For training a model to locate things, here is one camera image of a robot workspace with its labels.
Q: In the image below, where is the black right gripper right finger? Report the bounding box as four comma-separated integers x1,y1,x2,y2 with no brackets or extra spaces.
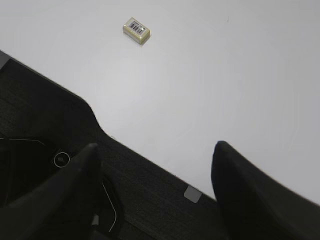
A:
211,141,320,240

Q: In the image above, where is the black robot base below table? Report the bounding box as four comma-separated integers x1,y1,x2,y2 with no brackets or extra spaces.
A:
0,138,124,240

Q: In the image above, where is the yellow eraser barcode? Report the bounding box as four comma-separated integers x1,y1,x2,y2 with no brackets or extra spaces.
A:
122,17,151,45

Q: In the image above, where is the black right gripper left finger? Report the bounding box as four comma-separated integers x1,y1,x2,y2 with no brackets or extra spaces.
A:
0,143,102,240

